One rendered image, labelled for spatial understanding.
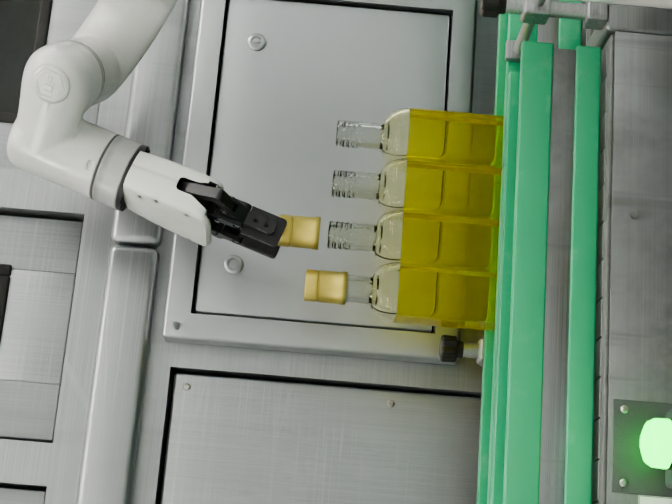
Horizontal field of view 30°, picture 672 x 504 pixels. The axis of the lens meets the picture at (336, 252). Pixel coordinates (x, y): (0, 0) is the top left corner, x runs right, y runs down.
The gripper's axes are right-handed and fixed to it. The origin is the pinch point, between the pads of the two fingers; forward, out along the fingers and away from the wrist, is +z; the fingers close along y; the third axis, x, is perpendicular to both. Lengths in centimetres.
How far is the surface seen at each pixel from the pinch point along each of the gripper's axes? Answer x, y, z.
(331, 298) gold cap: -4.0, 0.9, 9.4
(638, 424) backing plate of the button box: -8.0, 16.7, 39.8
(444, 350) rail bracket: -3.2, -3.6, 22.6
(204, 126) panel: 13.0, -12.1, -12.9
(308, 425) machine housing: -14.3, -16.3, 12.2
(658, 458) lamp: -11.4, 21.5, 41.2
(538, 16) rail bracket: 26.5, 17.0, 17.7
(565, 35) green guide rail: 32.1, 6.0, 21.6
